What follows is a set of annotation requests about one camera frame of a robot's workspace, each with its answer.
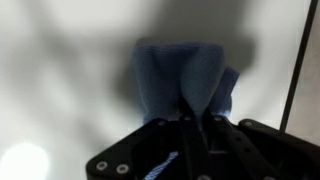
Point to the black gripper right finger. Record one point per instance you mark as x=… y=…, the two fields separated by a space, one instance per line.
x=251 y=150

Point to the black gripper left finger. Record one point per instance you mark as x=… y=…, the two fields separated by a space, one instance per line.
x=177 y=146

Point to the blue microfiber cloth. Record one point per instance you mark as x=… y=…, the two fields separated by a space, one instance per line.
x=193 y=71

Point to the black framed whiteboard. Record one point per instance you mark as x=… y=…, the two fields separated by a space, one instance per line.
x=67 y=89

